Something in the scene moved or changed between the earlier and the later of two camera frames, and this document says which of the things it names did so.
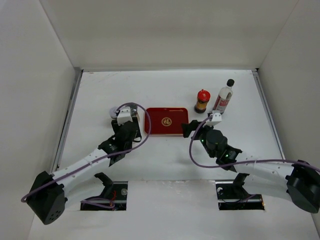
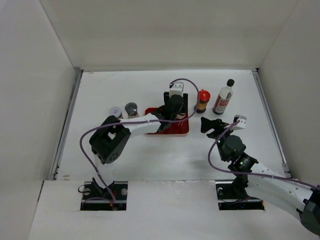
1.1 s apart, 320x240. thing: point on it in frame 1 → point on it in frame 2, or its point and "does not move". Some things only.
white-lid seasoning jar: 113,115 does not move
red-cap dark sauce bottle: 203,96 does not move
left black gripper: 116,127 → 184,107
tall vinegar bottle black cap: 224,98 does not move
